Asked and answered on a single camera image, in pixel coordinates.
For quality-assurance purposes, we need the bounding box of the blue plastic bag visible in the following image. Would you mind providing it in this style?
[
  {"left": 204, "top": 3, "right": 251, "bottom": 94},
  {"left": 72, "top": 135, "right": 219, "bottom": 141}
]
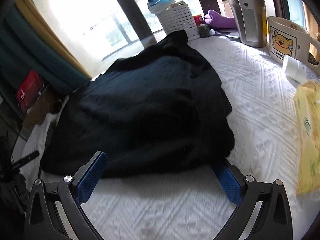
[{"left": 147, "top": 0, "right": 177, "bottom": 9}]

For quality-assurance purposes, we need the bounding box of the yellow object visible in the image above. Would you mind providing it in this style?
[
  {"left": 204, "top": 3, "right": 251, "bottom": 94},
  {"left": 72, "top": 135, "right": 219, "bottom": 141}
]
[{"left": 261, "top": 11, "right": 270, "bottom": 47}]

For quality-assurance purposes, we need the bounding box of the white cartoon bear mug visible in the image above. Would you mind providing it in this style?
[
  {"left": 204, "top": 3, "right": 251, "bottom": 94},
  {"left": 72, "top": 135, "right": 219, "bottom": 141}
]
[{"left": 267, "top": 16, "right": 320, "bottom": 67}]

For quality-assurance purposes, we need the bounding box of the tablet with red screen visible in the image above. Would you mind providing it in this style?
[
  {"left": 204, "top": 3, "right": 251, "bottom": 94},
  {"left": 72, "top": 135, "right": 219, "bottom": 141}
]
[{"left": 15, "top": 69, "right": 45, "bottom": 113}]

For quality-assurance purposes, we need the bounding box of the black garment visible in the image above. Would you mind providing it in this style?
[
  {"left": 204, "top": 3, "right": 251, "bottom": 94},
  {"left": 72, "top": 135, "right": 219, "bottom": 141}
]
[{"left": 40, "top": 30, "right": 235, "bottom": 179}]

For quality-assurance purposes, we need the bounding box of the teal curtain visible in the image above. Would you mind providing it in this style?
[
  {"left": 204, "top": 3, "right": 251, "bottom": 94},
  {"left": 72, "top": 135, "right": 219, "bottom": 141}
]
[{"left": 0, "top": 5, "right": 92, "bottom": 98}]

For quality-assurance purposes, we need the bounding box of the yellow curtain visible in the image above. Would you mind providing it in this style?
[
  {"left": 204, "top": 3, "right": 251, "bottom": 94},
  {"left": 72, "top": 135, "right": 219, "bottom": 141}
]
[{"left": 15, "top": 0, "right": 93, "bottom": 79}]

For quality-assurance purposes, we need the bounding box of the white quilted bedspread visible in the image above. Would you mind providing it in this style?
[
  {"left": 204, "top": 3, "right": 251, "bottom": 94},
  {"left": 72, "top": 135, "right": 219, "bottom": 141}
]
[{"left": 21, "top": 34, "right": 320, "bottom": 240}]

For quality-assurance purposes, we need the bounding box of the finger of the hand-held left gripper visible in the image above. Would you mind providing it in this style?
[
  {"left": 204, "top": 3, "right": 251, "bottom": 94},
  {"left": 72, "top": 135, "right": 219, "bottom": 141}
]
[{"left": 11, "top": 151, "right": 40, "bottom": 168}]

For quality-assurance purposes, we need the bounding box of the red cup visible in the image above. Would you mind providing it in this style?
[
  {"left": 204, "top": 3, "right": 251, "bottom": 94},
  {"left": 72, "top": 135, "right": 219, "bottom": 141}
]
[{"left": 192, "top": 14, "right": 204, "bottom": 27}]

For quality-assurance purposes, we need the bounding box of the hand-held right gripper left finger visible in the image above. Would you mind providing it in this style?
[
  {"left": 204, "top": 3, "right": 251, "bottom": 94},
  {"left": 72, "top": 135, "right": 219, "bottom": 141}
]
[{"left": 24, "top": 151, "right": 108, "bottom": 240}]

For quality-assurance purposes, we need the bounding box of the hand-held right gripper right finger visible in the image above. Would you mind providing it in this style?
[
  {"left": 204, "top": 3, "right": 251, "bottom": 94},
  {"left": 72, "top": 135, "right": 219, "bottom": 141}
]
[{"left": 211, "top": 158, "right": 293, "bottom": 240}]

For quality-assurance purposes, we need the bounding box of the stainless steel tumbler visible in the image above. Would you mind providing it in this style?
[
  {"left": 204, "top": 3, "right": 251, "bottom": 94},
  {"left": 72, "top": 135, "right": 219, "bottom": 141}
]
[{"left": 221, "top": 0, "right": 268, "bottom": 48}]

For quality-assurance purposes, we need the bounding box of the yellow tissue pack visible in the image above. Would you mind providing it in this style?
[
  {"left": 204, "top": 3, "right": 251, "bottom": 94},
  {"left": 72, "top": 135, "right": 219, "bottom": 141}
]
[{"left": 294, "top": 80, "right": 320, "bottom": 195}]

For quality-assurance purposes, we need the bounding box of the brown cardboard box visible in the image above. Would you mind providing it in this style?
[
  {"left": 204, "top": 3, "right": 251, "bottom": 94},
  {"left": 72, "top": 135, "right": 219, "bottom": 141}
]
[{"left": 22, "top": 87, "right": 68, "bottom": 133}]

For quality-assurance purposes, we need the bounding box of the small white bottle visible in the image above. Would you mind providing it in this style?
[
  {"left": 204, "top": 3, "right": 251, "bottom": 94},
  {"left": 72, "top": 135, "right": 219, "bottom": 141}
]
[{"left": 282, "top": 55, "right": 307, "bottom": 82}]

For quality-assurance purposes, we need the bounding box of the white perforated plastic basket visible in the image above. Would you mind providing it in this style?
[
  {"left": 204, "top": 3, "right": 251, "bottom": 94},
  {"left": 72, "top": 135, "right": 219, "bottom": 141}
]
[{"left": 160, "top": 2, "right": 200, "bottom": 40}]

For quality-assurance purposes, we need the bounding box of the purple cloth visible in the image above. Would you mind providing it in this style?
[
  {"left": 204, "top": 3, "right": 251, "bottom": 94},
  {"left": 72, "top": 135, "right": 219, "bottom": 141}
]
[{"left": 203, "top": 9, "right": 238, "bottom": 29}]

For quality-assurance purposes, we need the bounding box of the person's left forearm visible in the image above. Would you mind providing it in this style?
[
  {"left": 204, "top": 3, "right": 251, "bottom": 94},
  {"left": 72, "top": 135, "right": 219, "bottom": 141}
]
[{"left": 0, "top": 172, "right": 29, "bottom": 208}]

